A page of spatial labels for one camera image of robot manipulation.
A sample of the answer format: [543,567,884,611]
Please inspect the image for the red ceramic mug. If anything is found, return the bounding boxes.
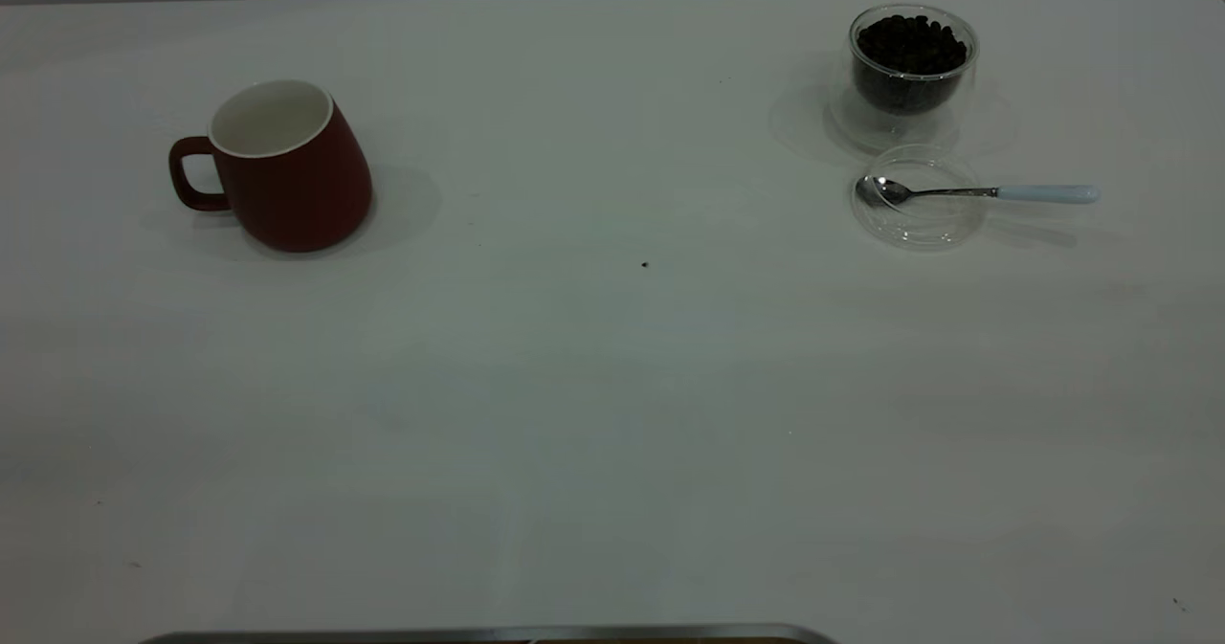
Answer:
[168,78,374,254]

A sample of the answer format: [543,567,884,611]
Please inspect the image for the steel spoon pale blue handle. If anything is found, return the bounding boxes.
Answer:
[855,175,1101,209]

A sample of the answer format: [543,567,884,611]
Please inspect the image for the clear round glass lid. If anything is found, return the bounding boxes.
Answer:
[850,144,988,251]

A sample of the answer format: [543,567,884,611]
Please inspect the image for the pile of coffee beans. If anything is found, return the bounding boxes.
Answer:
[856,14,969,115]

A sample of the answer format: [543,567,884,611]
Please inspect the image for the clear double-wall glass cup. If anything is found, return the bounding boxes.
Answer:
[827,4,980,155]

